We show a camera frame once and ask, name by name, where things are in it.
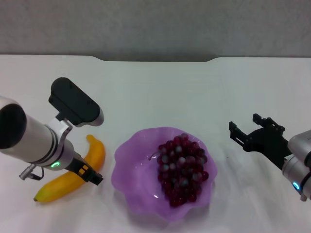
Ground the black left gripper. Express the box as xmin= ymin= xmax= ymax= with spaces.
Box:
xmin=65 ymin=151 xmax=104 ymax=186

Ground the dark red grape bunch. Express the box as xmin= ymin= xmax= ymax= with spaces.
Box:
xmin=148 ymin=133 xmax=210 ymax=207

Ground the yellow banana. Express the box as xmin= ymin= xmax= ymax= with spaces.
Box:
xmin=33 ymin=134 xmax=106 ymax=203

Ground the silver cable connector plug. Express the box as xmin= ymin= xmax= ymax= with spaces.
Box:
xmin=19 ymin=164 xmax=44 ymax=181

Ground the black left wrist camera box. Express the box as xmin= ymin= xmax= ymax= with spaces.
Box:
xmin=48 ymin=77 xmax=104 ymax=127

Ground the purple wavy-edged plate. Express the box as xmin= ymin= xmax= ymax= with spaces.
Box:
xmin=111 ymin=126 xmax=218 ymax=222

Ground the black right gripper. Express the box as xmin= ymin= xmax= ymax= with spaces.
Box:
xmin=228 ymin=113 xmax=293 ymax=170

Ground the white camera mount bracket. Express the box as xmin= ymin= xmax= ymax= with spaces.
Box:
xmin=47 ymin=116 xmax=73 ymax=141

